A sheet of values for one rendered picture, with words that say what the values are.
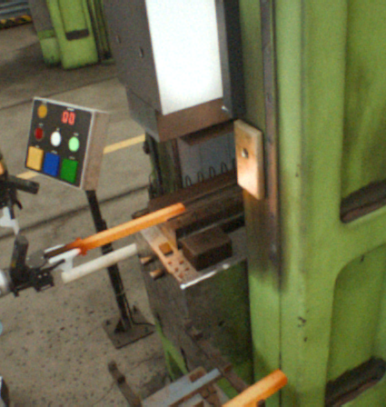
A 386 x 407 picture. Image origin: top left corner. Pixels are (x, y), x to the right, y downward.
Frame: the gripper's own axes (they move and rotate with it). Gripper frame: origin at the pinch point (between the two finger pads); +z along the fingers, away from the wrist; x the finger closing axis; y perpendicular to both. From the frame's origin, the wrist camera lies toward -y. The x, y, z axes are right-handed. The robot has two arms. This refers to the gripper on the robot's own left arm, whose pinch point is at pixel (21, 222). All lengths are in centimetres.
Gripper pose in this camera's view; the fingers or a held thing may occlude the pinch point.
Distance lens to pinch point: 176.3
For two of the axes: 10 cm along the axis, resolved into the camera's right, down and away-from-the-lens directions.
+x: 1.9, 5.4, -8.2
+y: -9.8, 2.0, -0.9
